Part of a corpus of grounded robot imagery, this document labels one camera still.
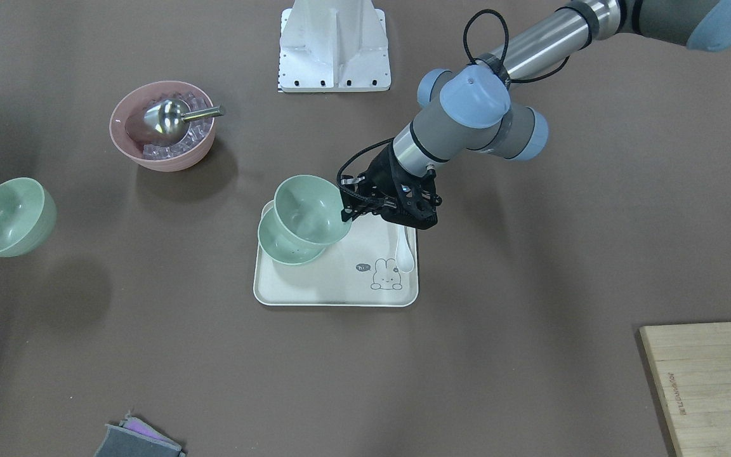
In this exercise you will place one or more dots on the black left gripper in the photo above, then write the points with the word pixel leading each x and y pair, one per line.
pixel 379 172

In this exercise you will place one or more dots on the green bowl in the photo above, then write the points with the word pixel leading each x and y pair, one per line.
pixel 308 210
pixel 273 241
pixel 27 216

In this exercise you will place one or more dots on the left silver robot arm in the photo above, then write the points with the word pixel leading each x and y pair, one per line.
pixel 472 109

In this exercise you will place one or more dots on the cream rabbit tray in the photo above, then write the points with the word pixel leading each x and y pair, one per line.
pixel 359 271

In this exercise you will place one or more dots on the white ceramic spoon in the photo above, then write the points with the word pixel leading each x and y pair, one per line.
pixel 404 257

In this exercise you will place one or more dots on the green bowl on tray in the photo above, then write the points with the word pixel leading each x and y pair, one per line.
pixel 273 241

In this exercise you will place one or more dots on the pink bowl with ice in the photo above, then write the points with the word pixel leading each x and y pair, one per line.
pixel 131 138

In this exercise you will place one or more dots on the metal scoop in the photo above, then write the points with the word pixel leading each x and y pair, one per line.
pixel 168 120

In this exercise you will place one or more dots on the grey folded cloth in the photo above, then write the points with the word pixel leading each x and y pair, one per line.
pixel 133 436

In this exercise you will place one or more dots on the wooden cutting board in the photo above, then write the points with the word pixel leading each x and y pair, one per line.
pixel 691 370

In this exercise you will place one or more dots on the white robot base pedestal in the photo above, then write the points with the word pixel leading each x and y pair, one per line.
pixel 333 47

